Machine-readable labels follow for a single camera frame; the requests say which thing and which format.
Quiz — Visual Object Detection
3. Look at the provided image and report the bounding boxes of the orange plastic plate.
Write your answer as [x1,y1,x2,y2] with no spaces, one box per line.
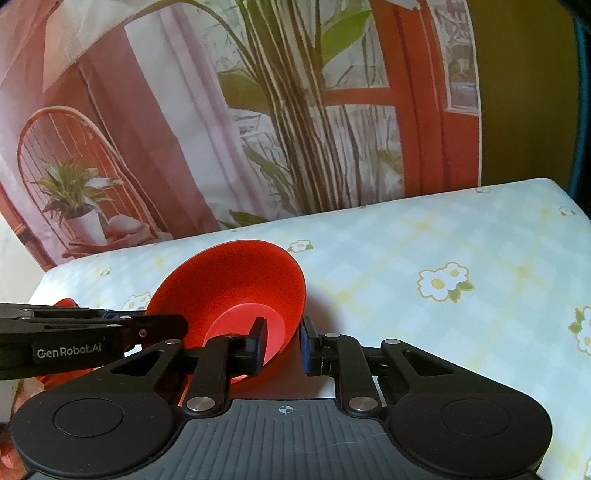
[36,298,91,390]

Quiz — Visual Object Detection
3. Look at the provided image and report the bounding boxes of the red plastic bowl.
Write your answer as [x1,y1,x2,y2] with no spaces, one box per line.
[146,240,307,362]

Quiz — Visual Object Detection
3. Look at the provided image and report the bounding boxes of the person's left hand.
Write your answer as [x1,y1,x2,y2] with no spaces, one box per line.
[0,378,45,480]

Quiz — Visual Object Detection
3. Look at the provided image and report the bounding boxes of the floral checkered tablecloth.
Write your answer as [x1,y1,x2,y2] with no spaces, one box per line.
[31,179,590,479]

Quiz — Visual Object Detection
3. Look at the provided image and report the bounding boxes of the printed room backdrop cloth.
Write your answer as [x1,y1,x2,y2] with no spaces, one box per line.
[1,1,481,270]

